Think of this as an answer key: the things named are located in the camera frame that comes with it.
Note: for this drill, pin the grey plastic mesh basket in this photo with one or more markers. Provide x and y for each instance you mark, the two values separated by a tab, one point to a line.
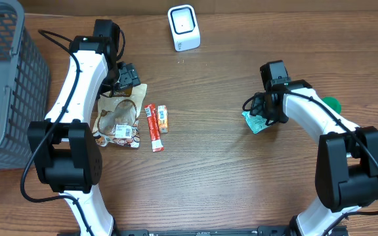
24	85

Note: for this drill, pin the white brown snack bag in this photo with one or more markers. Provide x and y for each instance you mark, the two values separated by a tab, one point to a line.
117	120

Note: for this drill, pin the teal orange soup packet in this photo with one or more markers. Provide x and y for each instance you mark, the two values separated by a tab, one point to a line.
255	123

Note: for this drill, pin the white barcode scanner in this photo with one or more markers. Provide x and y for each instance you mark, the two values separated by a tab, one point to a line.
184	27

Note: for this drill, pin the green white cup container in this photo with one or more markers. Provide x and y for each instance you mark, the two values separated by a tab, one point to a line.
333	103

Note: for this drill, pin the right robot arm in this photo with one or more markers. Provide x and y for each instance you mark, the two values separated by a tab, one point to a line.
346	177

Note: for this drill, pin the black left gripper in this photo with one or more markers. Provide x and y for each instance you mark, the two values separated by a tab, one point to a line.
128	77

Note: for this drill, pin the orange Kleenex tissue pack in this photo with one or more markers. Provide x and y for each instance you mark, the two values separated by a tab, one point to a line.
162	119

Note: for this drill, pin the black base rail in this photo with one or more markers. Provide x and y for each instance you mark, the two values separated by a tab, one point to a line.
205	232

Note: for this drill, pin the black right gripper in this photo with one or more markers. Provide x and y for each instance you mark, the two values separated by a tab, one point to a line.
258	107

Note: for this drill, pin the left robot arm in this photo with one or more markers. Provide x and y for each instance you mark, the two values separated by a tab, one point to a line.
64	150

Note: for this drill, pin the red snack packet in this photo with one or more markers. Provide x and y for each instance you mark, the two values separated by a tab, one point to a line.
153	126

